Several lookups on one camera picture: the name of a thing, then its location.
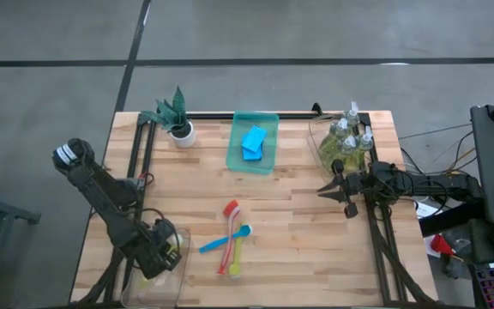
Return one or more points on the clear plastic bin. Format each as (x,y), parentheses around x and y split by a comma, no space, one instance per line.
(174,292)
(313,141)

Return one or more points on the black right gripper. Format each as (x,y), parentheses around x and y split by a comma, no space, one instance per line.
(356,186)

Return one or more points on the black clamp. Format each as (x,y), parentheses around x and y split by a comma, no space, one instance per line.
(315,107)

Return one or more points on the pink red tray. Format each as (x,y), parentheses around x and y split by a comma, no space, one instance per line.
(230,208)

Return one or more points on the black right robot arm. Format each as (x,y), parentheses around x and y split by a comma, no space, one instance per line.
(440,184)

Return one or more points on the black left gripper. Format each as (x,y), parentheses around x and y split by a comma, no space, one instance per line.
(157,251)

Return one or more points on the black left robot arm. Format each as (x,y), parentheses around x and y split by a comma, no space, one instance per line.
(101,193)

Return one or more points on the black aluminium rig frame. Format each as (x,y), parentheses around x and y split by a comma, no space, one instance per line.
(212,115)

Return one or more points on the yellow-green dish brush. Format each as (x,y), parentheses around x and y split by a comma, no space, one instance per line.
(234,270)

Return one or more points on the red funnel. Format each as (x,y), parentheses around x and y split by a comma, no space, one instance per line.
(439,244)

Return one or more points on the snake plant in white pot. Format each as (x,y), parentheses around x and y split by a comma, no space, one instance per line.
(187,139)

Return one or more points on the white paper sheet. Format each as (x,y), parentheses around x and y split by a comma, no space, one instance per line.
(427,210)

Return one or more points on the grey small object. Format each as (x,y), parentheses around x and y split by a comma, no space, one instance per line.
(455,268)

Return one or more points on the teal translucent plastic bin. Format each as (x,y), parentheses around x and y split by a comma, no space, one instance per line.
(238,165)

